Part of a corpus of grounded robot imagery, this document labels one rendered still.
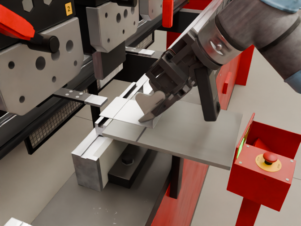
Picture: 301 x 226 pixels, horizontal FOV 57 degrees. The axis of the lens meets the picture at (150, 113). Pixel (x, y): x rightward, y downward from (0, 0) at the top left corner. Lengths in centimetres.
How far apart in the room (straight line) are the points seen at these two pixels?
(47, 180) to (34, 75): 161
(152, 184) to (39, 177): 140
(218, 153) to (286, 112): 214
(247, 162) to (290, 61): 46
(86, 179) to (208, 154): 27
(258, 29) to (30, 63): 32
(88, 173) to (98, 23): 31
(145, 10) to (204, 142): 31
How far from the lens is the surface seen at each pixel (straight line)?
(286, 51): 47
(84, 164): 60
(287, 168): 90
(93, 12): 46
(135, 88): 75
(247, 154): 90
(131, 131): 58
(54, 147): 216
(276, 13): 46
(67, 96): 72
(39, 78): 36
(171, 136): 57
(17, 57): 33
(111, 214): 60
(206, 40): 48
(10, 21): 27
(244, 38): 47
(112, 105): 66
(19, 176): 203
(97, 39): 47
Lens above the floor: 136
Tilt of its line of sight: 35 degrees down
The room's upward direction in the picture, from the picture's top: straight up
